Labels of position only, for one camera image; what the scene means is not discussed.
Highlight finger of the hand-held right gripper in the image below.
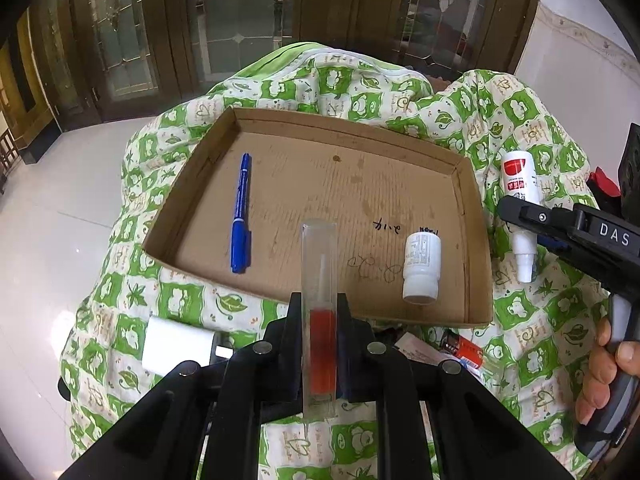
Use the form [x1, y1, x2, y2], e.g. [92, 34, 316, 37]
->
[496, 194, 580, 255]

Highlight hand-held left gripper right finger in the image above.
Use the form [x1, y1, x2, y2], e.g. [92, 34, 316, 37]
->
[336, 291, 577, 480]

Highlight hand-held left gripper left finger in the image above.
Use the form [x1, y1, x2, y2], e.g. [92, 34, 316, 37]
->
[57, 291, 305, 480]

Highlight white spray bottle red label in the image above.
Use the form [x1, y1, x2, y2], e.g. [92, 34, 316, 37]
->
[501, 151, 542, 283]

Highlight clear tube with red filling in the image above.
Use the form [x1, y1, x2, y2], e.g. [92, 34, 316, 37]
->
[300, 219, 341, 418]

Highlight pink white tube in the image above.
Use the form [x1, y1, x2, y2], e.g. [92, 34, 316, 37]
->
[395, 332, 451, 366]

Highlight white pill bottle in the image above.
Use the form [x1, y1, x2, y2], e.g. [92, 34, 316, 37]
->
[401, 227, 443, 306]

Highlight red lighter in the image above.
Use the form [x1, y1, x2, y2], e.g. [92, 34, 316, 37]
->
[442, 335, 485, 368]

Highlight cardboard tray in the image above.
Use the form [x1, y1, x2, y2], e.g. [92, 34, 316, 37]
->
[141, 106, 495, 329]

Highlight person's right hand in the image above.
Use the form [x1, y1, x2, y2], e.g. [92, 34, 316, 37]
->
[575, 316, 640, 426]

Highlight red cloth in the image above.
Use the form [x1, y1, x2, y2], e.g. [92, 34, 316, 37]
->
[587, 170, 621, 197]

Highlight blue pen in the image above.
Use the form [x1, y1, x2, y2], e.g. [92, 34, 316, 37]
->
[230, 153, 252, 274]

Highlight green white printed blanket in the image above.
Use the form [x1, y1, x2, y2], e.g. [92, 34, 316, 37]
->
[57, 42, 618, 480]

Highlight white box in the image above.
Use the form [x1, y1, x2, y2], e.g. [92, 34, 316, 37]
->
[141, 316, 215, 377]

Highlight wooden glass-panel doors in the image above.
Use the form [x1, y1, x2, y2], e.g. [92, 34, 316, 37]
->
[30, 0, 546, 126]

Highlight dark wooden chair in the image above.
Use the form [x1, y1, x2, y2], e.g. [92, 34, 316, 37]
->
[0, 127, 23, 183]

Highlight yellow wooden cabinet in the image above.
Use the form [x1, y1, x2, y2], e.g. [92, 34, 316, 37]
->
[0, 10, 58, 166]

